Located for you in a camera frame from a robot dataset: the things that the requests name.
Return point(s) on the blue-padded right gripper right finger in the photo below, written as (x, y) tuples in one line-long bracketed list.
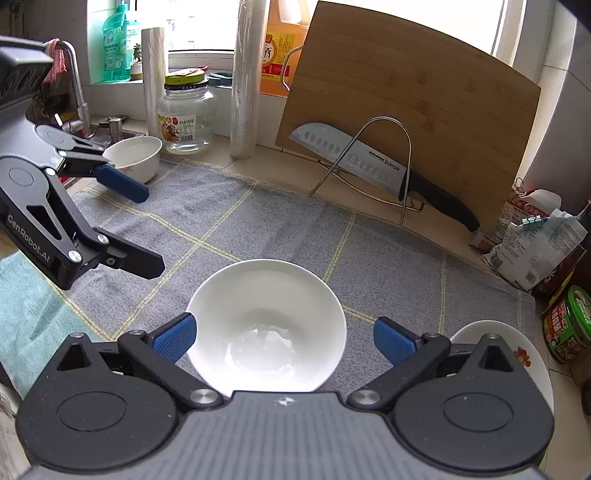
[(414, 359)]

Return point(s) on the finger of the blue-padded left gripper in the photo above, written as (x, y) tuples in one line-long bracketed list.
[(83, 158), (41, 219)]

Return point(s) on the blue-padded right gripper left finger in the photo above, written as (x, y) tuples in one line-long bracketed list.
[(153, 356)]

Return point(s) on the white ceramic bowl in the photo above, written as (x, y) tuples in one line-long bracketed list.
[(268, 326), (136, 157)]

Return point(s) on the white plate with fruit print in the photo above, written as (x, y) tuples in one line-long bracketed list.
[(523, 348)]

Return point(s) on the steel kitchen faucet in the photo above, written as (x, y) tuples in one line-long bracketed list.
[(64, 59)]

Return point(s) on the teal cloth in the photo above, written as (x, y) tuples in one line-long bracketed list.
[(36, 317)]

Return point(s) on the green detergent bottle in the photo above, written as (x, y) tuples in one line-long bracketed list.
[(119, 32)]

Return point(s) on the clear glass storage jar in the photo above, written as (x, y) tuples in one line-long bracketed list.
[(186, 112)]

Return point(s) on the white paper roll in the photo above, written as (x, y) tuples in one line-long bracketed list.
[(154, 69)]

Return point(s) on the grey checked dish mat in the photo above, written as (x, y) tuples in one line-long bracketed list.
[(201, 218)]

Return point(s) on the white clipped powder bag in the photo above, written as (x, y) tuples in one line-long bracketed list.
[(532, 249)]

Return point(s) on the red white paper bag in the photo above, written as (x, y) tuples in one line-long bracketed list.
[(518, 206)]

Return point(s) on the plastic wrap roll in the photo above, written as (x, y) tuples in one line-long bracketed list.
[(246, 76)]

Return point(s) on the bamboo cutting board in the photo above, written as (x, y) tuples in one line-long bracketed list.
[(458, 116)]

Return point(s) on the orange oil jug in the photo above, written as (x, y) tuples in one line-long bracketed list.
[(287, 27)]

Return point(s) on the steel wire rack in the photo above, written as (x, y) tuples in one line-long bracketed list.
[(349, 153)]

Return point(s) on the steel kitchen knife black handle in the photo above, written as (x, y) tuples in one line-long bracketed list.
[(441, 200)]

